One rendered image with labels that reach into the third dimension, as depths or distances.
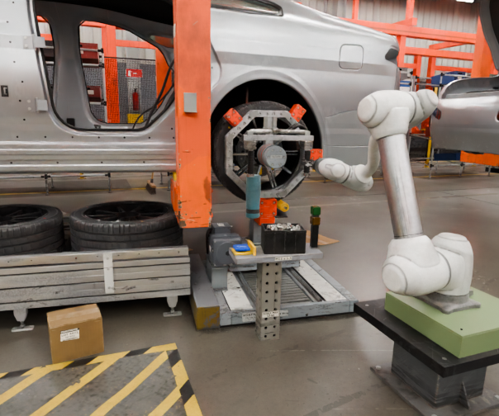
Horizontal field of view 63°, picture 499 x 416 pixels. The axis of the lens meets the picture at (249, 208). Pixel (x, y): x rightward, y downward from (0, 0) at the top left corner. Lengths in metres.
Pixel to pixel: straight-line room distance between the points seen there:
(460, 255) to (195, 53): 1.42
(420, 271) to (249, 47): 1.70
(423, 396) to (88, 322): 1.44
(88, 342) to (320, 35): 2.18
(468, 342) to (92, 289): 1.71
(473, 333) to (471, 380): 0.34
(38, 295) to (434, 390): 1.84
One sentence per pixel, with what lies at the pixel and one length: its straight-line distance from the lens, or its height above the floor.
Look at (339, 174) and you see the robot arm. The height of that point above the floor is 0.81.
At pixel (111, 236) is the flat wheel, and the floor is 0.44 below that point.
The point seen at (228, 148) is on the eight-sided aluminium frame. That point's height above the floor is 0.89.
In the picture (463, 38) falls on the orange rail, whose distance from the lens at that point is 12.18.
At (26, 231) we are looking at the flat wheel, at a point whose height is 0.47.
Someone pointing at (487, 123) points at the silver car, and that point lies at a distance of 4.42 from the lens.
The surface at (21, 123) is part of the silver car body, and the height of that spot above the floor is 1.02.
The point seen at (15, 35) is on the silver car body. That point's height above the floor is 1.48.
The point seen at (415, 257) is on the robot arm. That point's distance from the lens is 1.54.
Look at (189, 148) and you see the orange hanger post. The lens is 2.04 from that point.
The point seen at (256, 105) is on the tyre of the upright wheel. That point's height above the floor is 1.15.
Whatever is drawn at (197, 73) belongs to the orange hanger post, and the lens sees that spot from 2.05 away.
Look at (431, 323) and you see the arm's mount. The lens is 1.67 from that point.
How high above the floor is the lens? 1.08
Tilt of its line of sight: 13 degrees down
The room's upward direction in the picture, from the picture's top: 1 degrees clockwise
